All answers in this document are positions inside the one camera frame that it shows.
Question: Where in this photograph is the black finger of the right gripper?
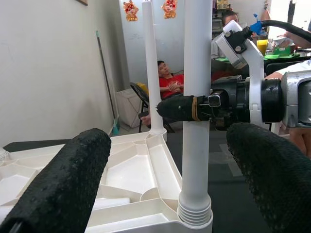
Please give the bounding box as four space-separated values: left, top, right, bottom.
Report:
156 95 202 122

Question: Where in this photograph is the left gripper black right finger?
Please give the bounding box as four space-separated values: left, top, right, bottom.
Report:
226 122 311 233

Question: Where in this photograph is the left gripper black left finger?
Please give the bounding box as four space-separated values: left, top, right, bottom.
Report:
0 128 112 233

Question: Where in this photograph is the white plastic table top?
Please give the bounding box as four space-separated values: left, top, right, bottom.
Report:
0 132 214 233

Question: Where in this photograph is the tan rubber band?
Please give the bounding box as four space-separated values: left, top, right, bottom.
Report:
191 96 201 122

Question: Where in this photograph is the seated person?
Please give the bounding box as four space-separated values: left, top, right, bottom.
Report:
140 60 185 127

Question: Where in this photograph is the black metal chair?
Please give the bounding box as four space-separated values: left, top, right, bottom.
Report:
130 82 175 133

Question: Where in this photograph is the yellow container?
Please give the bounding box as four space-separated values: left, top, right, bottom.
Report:
136 82 149 96

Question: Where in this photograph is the black tablecloth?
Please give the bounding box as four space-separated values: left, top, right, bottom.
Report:
2 130 311 233

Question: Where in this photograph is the yellow cup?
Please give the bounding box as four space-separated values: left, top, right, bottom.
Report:
257 39 269 57

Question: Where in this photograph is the green table mat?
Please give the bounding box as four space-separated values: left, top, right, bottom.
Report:
210 52 302 62

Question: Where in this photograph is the green box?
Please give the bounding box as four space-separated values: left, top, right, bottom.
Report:
272 45 295 56

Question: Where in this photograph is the silver toaster oven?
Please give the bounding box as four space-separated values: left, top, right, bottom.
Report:
212 18 223 32

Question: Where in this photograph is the person with glasses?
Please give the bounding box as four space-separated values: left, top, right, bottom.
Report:
210 9 241 60

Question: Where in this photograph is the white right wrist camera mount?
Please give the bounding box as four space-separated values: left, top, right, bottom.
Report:
215 19 265 127

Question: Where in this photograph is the blue cable plug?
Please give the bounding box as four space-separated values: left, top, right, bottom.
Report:
250 13 265 35

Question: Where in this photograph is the red gold wall decoration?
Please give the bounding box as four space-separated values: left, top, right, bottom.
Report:
122 0 139 22
161 0 178 20

